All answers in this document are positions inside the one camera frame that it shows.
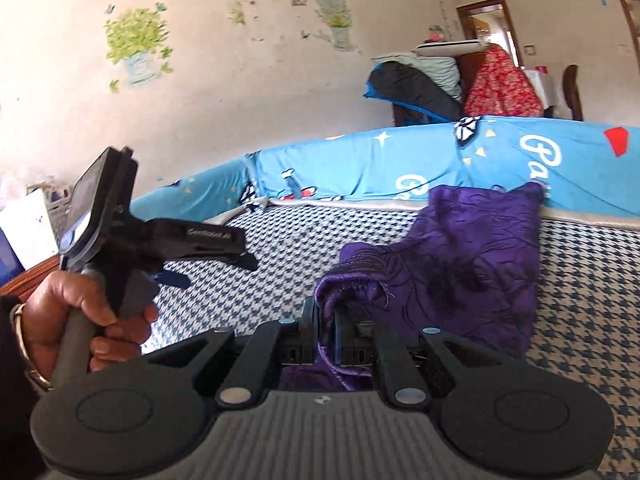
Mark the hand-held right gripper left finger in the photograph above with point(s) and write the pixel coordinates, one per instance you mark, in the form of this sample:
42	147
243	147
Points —
307	335

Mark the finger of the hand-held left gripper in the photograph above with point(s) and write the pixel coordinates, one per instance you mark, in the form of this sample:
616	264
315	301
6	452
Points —
172	280
240	261

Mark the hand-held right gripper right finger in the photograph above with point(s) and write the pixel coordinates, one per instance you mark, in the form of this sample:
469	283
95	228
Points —
345	340

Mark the purple floral garment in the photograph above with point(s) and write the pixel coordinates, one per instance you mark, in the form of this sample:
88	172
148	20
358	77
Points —
460	260

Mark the person's left hand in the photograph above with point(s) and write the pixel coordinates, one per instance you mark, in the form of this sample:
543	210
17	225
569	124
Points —
50	310

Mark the white paper board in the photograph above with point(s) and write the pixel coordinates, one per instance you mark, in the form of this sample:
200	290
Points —
27	232

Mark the metal bangle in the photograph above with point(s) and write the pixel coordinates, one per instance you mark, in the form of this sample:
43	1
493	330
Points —
21	330

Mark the blue printed sofa cover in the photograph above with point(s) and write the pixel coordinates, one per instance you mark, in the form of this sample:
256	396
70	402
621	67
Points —
360	170

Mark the houndstooth sofa seat cushion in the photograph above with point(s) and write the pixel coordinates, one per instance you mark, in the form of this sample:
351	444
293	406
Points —
575	280

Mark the black and blue jacket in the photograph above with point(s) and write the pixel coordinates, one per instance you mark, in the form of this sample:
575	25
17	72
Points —
410	90

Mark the grey-green pillow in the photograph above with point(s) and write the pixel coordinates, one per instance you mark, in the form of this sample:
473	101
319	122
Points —
435	67

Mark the white pillow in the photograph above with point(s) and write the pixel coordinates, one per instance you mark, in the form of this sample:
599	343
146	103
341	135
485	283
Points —
450	47

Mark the red floral cloth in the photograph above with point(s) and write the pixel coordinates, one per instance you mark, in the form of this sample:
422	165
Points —
502	85

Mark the table with white cloth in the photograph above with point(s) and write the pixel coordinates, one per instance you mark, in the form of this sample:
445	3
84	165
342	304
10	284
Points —
542	87

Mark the dark wooden chair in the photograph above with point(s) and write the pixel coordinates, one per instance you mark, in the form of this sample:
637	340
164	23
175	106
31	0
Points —
572	92

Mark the green plant wall sticker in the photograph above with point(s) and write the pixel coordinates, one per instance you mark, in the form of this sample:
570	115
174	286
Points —
135	42

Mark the lavender pot wall sticker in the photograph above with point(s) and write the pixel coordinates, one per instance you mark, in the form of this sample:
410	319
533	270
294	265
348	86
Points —
336	20

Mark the wooden door frame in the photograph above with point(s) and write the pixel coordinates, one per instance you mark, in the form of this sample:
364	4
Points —
462	25

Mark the wall switch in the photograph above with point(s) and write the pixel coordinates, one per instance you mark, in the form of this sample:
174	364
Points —
529	50

